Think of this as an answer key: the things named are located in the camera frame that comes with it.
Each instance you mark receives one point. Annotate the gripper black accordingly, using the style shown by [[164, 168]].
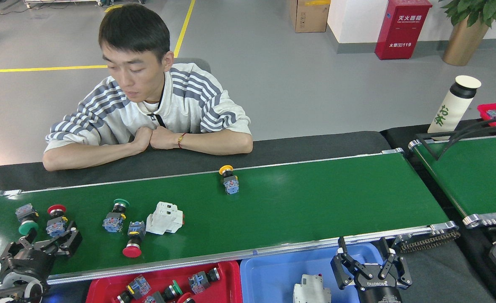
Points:
[[380, 294], [27, 267]]

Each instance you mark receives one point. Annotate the green push button switch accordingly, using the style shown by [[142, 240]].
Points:
[[139, 286], [176, 288], [113, 223], [28, 228]]

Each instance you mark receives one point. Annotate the white circuit breaker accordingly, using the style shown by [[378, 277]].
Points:
[[163, 219], [311, 290]]

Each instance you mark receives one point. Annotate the yellow push button switch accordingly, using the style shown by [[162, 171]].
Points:
[[231, 185]]

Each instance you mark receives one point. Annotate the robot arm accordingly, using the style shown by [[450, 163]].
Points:
[[20, 292]]

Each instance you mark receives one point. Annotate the person's left forearm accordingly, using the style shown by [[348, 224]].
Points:
[[218, 144]]

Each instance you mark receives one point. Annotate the person's right forearm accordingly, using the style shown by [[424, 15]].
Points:
[[88, 153]]

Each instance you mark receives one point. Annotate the green conveyor belt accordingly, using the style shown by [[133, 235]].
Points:
[[475, 176], [315, 202]]

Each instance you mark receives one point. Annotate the blue plastic tray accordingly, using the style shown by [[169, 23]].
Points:
[[269, 277]]

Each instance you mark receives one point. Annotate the red plastic tray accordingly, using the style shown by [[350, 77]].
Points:
[[231, 286]]

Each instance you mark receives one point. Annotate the person's right hand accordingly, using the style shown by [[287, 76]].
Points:
[[141, 139]]

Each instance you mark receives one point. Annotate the person's left hand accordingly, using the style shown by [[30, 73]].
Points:
[[165, 138]]

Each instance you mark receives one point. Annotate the white bottle black collar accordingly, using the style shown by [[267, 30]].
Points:
[[449, 109]]

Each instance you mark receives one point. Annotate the person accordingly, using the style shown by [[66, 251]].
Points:
[[189, 105]]

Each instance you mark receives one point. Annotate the red fire extinguisher cabinet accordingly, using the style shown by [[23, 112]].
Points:
[[403, 29]]

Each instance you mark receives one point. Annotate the gold planter pot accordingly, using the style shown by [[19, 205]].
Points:
[[464, 44]]

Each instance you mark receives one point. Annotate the grey chair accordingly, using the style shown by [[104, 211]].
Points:
[[193, 64]]

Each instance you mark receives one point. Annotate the cardboard box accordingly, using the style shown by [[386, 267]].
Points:
[[311, 17]]

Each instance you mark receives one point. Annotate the green leafy plant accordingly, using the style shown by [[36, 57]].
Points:
[[475, 10]]

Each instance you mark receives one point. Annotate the black conveyor guide bracket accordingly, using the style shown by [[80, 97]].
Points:
[[428, 146]]

